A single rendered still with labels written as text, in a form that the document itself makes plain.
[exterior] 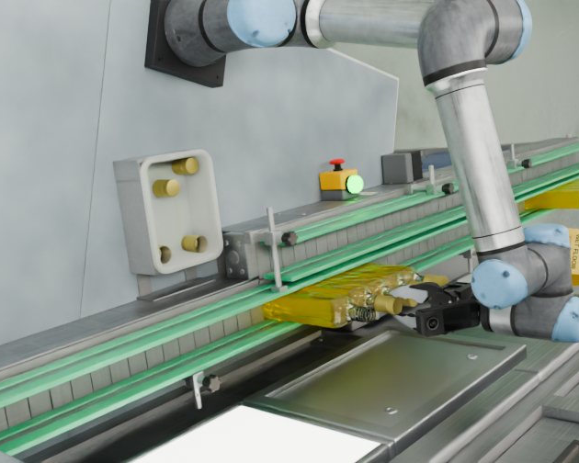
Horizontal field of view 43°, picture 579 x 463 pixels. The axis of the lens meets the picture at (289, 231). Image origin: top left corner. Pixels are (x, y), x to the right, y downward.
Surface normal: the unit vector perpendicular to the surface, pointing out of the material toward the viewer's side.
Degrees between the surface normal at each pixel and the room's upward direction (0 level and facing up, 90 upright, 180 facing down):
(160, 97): 0
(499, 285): 93
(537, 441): 90
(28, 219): 0
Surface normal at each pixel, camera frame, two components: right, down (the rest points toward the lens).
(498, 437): -0.11, -0.98
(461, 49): 0.07, -0.06
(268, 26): 0.62, 0.08
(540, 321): -0.66, 0.21
